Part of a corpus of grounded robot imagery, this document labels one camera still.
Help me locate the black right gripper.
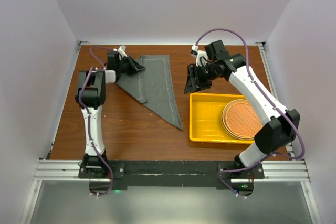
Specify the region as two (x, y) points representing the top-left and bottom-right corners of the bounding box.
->
(184, 62), (221, 94)

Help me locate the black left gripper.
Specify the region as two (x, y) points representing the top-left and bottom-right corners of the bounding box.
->
(117, 55), (144, 76)

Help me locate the grey cloth napkin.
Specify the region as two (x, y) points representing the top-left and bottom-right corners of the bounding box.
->
(118, 55), (183, 130)

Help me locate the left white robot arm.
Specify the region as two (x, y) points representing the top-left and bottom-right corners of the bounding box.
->
(75, 45), (145, 178)

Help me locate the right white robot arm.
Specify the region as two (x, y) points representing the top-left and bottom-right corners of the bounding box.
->
(184, 40), (302, 178)

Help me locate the yellow plastic tray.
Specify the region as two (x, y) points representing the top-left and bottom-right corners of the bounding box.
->
(189, 93), (254, 145)

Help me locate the round woven orange plate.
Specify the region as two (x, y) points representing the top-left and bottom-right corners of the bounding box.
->
(222, 99), (263, 141)

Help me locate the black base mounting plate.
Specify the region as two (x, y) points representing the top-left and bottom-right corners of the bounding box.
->
(78, 161), (265, 196)

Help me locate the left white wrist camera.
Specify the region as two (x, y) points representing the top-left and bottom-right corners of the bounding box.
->
(113, 45), (128, 60)

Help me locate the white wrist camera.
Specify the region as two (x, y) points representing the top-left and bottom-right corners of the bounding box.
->
(191, 45), (209, 67)
(113, 45), (128, 60)

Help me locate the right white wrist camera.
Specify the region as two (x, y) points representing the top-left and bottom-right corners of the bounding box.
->
(191, 45), (209, 67)

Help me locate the aluminium frame rail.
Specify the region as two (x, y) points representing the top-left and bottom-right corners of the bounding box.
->
(33, 160), (310, 182)

